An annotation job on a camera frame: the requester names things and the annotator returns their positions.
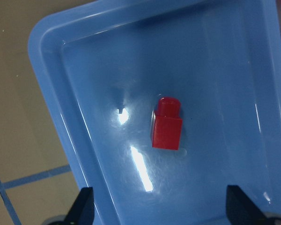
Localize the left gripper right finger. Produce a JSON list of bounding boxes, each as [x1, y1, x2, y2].
[[226, 185, 267, 225]]

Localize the blue plastic tray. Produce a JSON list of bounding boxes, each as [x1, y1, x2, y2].
[[28, 0, 281, 225]]

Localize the red block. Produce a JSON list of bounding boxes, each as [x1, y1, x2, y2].
[[151, 97, 183, 150]]

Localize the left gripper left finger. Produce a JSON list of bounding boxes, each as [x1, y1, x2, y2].
[[63, 187, 95, 225]]

